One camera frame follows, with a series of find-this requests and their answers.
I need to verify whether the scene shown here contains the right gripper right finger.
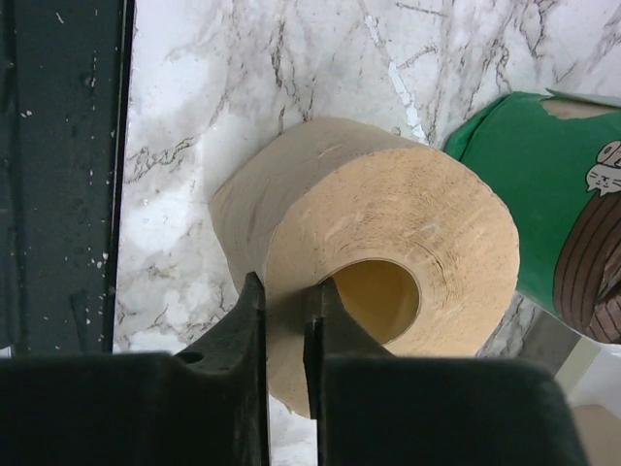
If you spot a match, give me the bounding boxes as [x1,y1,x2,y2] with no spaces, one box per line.
[303,280,587,465]

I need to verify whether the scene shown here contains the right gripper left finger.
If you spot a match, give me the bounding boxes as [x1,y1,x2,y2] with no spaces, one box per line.
[1,274,270,465]

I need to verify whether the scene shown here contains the tan paper roll front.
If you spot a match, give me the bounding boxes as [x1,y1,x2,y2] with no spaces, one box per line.
[210,117,519,416]

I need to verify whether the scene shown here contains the brown roll green wrapper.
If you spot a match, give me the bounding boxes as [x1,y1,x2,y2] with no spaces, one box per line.
[443,90,620,344]

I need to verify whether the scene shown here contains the white two-tier shelf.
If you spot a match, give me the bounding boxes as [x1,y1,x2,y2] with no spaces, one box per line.
[519,298,620,416]

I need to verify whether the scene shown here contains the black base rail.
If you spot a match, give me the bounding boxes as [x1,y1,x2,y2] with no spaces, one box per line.
[1,1,135,358]

